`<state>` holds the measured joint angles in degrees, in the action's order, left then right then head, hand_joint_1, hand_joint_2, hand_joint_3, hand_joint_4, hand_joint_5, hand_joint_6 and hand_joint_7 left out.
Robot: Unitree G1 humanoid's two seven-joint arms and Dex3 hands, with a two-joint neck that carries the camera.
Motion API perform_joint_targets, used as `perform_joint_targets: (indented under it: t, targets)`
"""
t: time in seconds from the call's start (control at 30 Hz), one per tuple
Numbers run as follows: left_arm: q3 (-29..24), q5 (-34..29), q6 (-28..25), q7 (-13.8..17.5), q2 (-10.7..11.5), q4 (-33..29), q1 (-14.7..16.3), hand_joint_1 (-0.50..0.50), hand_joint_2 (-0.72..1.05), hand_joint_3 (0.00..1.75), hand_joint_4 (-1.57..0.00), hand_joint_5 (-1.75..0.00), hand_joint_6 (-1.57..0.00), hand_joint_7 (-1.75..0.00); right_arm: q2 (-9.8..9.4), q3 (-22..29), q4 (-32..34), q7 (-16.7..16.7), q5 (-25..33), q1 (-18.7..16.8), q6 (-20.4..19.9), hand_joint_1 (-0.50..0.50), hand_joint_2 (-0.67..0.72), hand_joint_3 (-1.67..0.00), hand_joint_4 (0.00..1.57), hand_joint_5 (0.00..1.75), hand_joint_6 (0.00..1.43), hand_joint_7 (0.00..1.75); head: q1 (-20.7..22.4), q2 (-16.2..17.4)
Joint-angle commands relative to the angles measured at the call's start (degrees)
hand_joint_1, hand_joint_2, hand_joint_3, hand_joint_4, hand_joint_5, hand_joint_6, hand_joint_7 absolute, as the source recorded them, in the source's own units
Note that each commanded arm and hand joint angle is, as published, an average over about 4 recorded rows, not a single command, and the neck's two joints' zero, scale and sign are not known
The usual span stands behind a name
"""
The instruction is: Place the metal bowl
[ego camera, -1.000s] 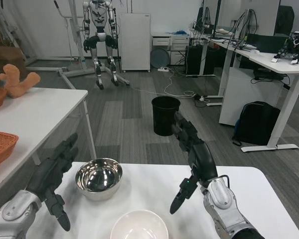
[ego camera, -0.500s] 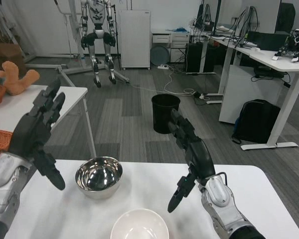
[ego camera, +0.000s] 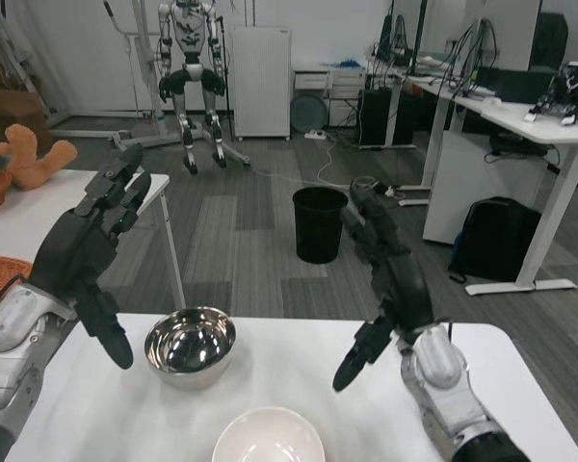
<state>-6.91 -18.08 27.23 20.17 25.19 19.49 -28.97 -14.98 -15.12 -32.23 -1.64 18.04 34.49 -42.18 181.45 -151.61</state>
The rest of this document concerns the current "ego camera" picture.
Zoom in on grey robot gantry stand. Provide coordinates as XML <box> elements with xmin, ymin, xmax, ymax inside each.
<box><xmin>47</xmin><ymin>0</ymin><xmax>251</xmax><ymax>169</ymax></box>

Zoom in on small black robot device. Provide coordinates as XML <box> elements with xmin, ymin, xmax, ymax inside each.
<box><xmin>524</xmin><ymin>61</ymin><xmax>578</xmax><ymax>127</ymax></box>

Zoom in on white drawer unit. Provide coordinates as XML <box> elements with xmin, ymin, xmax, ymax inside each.
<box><xmin>292</xmin><ymin>65</ymin><xmax>367</xmax><ymax>129</ymax></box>

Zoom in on blue items on drawers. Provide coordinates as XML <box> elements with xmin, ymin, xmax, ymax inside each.
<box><xmin>320</xmin><ymin>57</ymin><xmax>367</xmax><ymax>71</ymax></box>

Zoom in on black backpack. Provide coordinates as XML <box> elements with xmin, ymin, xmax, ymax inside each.
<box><xmin>447</xmin><ymin>196</ymin><xmax>543</xmax><ymax>284</ymax></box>

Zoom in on brown cardboard boxes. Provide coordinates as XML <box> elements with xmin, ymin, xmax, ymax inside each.
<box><xmin>0</xmin><ymin>36</ymin><xmax>54</xmax><ymax>155</ymax></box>

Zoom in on orange plush teddy bear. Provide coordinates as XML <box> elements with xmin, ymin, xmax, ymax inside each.
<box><xmin>0</xmin><ymin>123</ymin><xmax>78</xmax><ymax>193</ymax></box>

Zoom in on round grey tray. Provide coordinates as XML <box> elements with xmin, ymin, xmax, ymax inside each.
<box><xmin>290</xmin><ymin>93</ymin><xmax>328</xmax><ymax>131</ymax></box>

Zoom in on shiny metal bowl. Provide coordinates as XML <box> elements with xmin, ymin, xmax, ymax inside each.
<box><xmin>144</xmin><ymin>308</ymin><xmax>237</xmax><ymax>391</ymax></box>

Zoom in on white office desk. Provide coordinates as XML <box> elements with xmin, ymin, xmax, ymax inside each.
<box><xmin>365</xmin><ymin>55</ymin><xmax>578</xmax><ymax>296</ymax></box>

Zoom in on hanging humanoid robot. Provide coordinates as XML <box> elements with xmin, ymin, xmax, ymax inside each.
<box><xmin>157</xmin><ymin>0</ymin><xmax>228</xmax><ymax>176</ymax></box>

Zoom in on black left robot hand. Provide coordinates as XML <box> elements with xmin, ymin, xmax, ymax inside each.
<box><xmin>28</xmin><ymin>141</ymin><xmax>153</xmax><ymax>371</ymax></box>

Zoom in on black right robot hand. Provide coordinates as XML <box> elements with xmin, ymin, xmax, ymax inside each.
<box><xmin>331</xmin><ymin>176</ymin><xmax>435</xmax><ymax>393</ymax></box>

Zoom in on black tripod stand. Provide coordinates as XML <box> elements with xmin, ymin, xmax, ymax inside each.
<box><xmin>216</xmin><ymin>16</ymin><xmax>237</xmax><ymax>143</ymax></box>

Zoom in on white tall cabinet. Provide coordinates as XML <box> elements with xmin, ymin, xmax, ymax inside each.
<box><xmin>230</xmin><ymin>24</ymin><xmax>293</xmax><ymax>142</ymax></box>

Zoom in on white floor cable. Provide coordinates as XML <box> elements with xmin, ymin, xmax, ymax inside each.
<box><xmin>248</xmin><ymin>129</ymin><xmax>396</xmax><ymax>196</ymax></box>

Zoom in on white ceramic bowl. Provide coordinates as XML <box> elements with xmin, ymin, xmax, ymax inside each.
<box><xmin>212</xmin><ymin>406</ymin><xmax>327</xmax><ymax>462</ymax></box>

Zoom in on black waste bin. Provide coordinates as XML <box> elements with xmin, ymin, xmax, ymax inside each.
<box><xmin>292</xmin><ymin>186</ymin><xmax>350</xmax><ymax>264</ymax></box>

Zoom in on computer monitor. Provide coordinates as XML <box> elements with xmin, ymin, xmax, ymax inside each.
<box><xmin>461</xmin><ymin>17</ymin><xmax>494</xmax><ymax>88</ymax></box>

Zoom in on black flat box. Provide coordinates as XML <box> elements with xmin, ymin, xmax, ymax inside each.
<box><xmin>474</xmin><ymin>65</ymin><xmax>558</xmax><ymax>104</ymax></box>

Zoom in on black office chair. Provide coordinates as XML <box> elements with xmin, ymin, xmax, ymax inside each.
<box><xmin>529</xmin><ymin>12</ymin><xmax>568</xmax><ymax>71</ymax></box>

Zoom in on black computer tower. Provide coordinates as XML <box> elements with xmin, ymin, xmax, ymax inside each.
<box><xmin>356</xmin><ymin>89</ymin><xmax>415</xmax><ymax>148</ymax></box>

